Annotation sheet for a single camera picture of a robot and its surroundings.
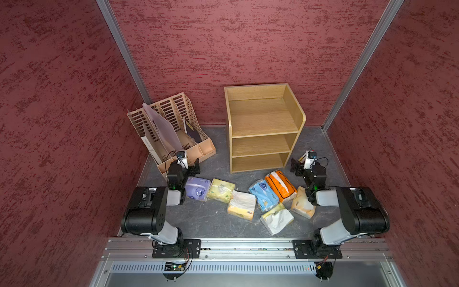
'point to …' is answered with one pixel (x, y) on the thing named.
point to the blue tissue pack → (266, 200)
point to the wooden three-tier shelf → (263, 121)
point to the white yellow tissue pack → (277, 220)
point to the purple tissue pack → (197, 189)
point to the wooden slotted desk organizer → (180, 115)
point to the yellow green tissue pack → (220, 191)
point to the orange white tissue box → (242, 204)
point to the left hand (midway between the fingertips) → (189, 161)
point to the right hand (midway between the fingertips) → (300, 160)
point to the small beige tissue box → (301, 205)
